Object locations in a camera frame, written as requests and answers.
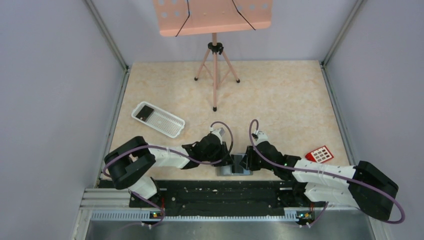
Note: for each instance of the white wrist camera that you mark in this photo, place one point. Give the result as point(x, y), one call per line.
point(219, 132)
point(259, 137)

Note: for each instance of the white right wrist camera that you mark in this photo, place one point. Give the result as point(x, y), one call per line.
point(259, 137)

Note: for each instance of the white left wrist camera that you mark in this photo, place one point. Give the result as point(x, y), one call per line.
point(219, 132)

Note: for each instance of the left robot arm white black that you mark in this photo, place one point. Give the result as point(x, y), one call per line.
point(128, 164)

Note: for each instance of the red plastic basket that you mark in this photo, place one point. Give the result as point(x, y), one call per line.
point(320, 155)

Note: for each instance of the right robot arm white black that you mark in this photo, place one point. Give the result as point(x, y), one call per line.
point(361, 186)

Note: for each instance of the black card in basket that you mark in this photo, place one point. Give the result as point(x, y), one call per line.
point(145, 112)

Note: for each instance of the pink music stand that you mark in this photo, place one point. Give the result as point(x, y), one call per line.
point(197, 17)

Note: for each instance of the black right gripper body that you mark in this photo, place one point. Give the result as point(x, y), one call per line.
point(250, 157)

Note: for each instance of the white plastic basket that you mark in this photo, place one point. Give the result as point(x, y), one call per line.
point(161, 120)

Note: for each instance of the aluminium frame rail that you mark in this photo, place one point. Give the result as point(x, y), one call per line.
point(109, 204)

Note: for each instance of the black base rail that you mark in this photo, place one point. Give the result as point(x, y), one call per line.
point(229, 198)

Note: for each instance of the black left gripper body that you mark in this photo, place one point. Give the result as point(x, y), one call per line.
point(226, 155)

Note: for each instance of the grey card holder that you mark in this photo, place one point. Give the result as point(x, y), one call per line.
point(226, 171)

